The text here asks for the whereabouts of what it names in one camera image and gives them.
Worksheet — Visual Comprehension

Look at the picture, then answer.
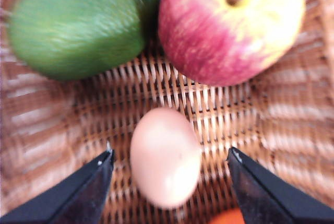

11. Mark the beige egg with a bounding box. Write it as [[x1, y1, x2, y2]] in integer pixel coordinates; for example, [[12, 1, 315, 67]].
[[130, 108, 201, 208]]

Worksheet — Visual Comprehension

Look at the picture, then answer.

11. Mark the orange tangerine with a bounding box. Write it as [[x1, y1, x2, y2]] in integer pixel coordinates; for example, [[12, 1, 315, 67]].
[[209, 208, 245, 224]]

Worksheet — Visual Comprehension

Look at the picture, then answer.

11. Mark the green avocado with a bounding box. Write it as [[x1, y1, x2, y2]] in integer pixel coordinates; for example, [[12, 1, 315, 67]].
[[9, 0, 159, 80]]

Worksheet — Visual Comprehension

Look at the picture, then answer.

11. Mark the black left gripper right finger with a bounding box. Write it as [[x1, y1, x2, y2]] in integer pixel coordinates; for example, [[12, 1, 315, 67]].
[[226, 147, 334, 224]]

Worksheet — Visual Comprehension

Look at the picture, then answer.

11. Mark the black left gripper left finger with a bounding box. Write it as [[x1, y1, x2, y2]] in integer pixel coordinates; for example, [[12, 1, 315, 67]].
[[0, 149, 114, 224]]

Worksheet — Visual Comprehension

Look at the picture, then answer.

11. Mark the red yellow apple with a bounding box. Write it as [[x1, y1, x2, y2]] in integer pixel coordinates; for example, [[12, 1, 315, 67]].
[[159, 0, 305, 86]]

